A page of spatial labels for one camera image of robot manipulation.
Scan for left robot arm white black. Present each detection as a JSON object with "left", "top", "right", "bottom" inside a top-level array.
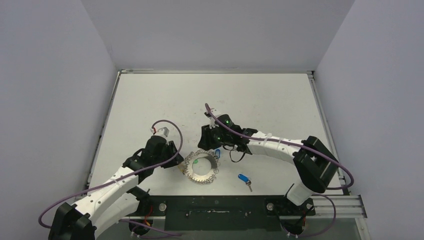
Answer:
[{"left": 48, "top": 133, "right": 183, "bottom": 240}]

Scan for metal disc with key rings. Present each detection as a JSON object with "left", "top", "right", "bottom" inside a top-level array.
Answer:
[{"left": 181, "top": 149, "right": 220, "bottom": 185}]

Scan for key with blue tag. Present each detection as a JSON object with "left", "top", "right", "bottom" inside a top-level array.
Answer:
[
  {"left": 214, "top": 149, "right": 221, "bottom": 159},
  {"left": 238, "top": 174, "right": 253, "bottom": 192}
]

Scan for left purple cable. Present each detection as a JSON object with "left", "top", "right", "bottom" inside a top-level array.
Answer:
[{"left": 38, "top": 119, "right": 184, "bottom": 240}]

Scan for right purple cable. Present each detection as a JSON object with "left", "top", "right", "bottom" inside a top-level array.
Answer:
[{"left": 204, "top": 102, "right": 355, "bottom": 239}]

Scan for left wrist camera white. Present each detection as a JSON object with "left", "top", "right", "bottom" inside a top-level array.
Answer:
[{"left": 150, "top": 127, "right": 170, "bottom": 139}]

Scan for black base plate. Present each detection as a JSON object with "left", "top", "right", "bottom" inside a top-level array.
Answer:
[{"left": 130, "top": 195, "right": 316, "bottom": 231}]

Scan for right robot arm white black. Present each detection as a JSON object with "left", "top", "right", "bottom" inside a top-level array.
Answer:
[{"left": 197, "top": 114, "right": 339, "bottom": 215}]

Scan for purple cable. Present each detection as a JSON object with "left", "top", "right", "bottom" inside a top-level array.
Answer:
[
  {"left": 204, "top": 102, "right": 355, "bottom": 239},
  {"left": 38, "top": 119, "right": 184, "bottom": 240}
]

